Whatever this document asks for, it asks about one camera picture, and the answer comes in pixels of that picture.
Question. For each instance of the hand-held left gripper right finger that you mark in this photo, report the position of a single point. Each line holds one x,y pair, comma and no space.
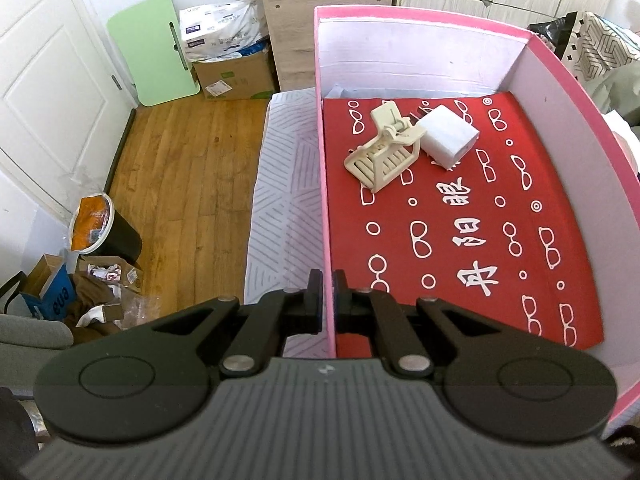
341,305

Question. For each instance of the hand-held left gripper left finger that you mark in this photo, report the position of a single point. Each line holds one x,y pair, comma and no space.
314,305

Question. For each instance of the pink cardboard box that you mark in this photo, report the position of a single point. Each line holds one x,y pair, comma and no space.
425,45

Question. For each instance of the white patterned bed sheet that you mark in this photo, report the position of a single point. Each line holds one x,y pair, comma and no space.
285,210

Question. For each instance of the red printed liner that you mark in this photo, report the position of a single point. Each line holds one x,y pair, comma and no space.
450,260

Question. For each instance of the beige hair claw clip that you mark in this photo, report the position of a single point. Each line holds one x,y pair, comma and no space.
380,160

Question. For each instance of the white charger cube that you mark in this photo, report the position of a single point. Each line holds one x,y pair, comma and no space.
445,135

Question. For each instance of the black trash bin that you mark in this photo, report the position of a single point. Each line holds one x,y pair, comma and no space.
122,242

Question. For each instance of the pile of crumpled wrappers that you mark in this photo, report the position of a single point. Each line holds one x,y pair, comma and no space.
107,270

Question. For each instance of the brown cloth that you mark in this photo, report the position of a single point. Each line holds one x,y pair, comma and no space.
90,295

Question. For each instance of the orange plastic bag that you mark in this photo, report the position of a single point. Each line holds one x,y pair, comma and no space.
87,220

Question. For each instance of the brown cardboard box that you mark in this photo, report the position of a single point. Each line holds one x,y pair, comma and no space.
235,75

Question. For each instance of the grey chair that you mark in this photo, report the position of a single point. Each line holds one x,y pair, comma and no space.
30,335

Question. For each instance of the wooden shelf cabinet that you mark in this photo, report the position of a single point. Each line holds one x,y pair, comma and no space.
290,20

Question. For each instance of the white tissue pack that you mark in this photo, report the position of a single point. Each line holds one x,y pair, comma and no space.
220,25

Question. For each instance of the green folding board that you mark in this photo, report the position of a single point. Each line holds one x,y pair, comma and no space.
150,50

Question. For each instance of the black plastic bag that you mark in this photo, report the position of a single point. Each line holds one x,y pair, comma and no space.
550,32

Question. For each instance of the green duvet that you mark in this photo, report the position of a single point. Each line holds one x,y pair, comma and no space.
625,90

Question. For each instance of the white door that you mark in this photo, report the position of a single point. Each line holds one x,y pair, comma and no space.
50,60

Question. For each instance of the patterned tote bag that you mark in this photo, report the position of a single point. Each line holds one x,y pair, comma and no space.
605,40

